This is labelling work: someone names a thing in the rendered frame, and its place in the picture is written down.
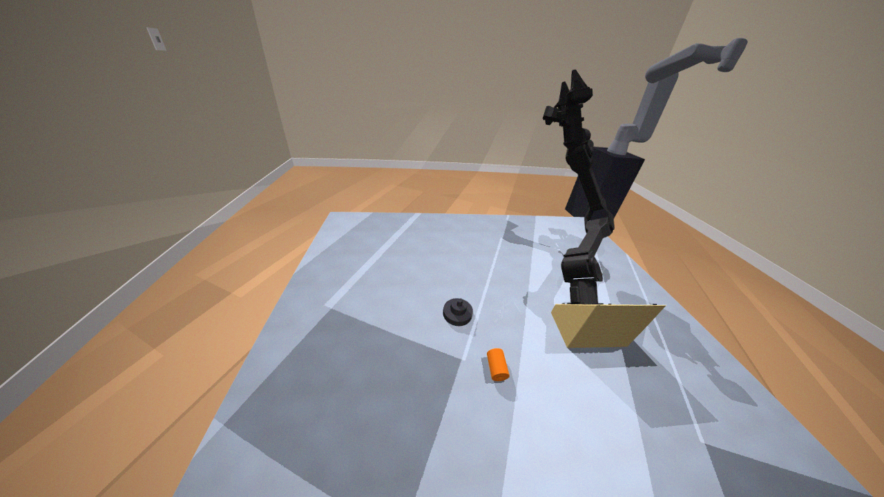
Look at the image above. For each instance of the orange tapered knob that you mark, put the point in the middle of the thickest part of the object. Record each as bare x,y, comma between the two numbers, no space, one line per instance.
498,367

